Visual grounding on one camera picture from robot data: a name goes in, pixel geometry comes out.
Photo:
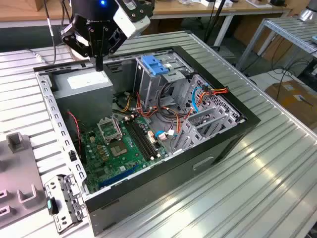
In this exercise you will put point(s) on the brown wooden block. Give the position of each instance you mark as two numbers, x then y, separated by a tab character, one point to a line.
40	5

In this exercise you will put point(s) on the grey parts rack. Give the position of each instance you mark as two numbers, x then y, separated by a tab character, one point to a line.
19	163

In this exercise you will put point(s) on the metal expansion bracket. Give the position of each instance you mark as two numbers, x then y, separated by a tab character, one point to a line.
70	198

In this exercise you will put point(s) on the grey metal disk bay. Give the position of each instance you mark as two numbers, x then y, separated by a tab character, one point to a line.
195	135

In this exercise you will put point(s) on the white small box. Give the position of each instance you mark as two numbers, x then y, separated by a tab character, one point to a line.
227	3
206	3

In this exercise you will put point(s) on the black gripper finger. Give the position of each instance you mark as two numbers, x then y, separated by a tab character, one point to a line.
117	38
74	43

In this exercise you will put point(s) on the black open PC case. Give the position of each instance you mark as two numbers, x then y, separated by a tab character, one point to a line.
161	188

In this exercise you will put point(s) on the grey metal slat table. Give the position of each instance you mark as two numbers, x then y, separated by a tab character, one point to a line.
284	27

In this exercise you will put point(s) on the grey power supply unit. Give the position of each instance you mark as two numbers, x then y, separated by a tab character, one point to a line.
84	104

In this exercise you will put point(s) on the grey metal drive cage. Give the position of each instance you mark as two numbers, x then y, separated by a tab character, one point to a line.
151	86

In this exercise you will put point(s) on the blue expansion slot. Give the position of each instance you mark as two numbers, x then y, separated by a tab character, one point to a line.
119	176

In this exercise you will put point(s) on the green motherboard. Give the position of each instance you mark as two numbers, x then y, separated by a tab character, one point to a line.
131	146

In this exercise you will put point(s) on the empty blue drive carrier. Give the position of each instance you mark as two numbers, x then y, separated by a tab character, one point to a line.
153	65

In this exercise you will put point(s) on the beige board connector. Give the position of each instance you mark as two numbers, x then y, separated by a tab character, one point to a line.
151	137

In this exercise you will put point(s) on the labelled cardboard box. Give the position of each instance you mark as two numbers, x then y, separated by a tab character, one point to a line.
292	104

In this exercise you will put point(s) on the wooden desk white frame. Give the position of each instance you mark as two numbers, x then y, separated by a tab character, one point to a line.
19	11

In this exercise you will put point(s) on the black RAM slot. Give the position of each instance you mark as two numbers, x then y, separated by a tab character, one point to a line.
141	138
137	138
145	138
149	138

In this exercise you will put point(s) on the black stand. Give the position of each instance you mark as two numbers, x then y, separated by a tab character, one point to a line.
216	17

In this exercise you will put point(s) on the CPU socket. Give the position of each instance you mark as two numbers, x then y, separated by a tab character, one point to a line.
119	149

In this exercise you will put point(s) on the black teal latch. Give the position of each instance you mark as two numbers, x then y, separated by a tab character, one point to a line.
50	205

